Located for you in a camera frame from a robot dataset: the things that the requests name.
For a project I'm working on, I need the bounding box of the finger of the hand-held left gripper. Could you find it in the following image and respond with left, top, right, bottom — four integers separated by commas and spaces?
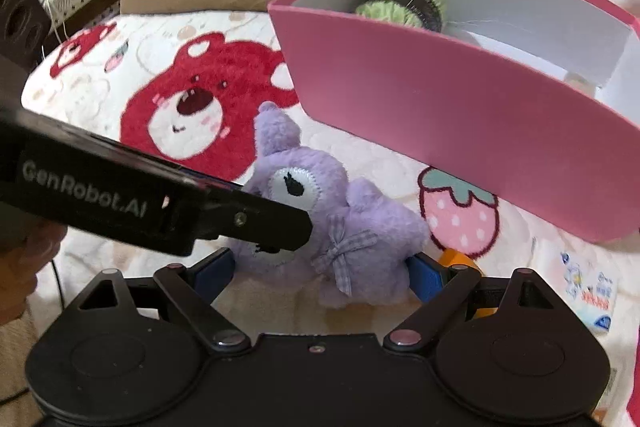
169, 161, 246, 194
200, 189, 313, 253

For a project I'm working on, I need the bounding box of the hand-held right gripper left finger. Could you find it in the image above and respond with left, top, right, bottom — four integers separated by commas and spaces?
65, 249, 251, 352

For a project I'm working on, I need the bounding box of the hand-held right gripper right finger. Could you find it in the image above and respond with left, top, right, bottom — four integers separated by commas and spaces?
382, 253, 571, 352

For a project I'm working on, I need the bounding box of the orange makeup sponge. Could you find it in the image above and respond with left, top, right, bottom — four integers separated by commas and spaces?
439, 248, 501, 320

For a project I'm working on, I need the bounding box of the purple plush toy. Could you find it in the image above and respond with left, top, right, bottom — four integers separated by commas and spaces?
227, 102, 432, 309

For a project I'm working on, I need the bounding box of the pink cardboard box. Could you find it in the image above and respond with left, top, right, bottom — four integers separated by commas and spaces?
267, 0, 640, 244

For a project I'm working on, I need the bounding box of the small white tissue packet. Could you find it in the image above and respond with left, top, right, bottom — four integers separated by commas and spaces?
560, 249, 618, 332

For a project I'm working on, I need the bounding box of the person's left hand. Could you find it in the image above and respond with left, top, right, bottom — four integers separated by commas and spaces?
0, 222, 68, 324

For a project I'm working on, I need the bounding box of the beige fuzzy blanket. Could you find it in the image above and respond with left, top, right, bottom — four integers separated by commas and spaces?
0, 302, 68, 427

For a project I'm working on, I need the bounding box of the dark bedside cabinet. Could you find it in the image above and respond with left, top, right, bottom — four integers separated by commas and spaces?
0, 0, 53, 72

